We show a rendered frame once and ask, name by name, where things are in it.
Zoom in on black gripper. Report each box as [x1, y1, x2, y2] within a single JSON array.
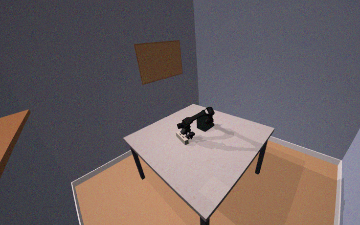
[[184, 126, 195, 139]]

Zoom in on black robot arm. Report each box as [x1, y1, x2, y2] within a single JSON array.
[[177, 107, 215, 135]]

